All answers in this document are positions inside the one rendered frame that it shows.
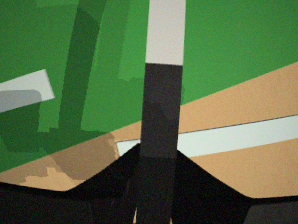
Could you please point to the green putting mat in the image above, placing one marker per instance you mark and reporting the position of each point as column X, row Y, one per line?
column 94, row 52

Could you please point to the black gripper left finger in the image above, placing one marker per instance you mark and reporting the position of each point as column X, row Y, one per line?
column 109, row 197

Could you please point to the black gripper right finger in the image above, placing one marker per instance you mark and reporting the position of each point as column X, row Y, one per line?
column 200, row 198

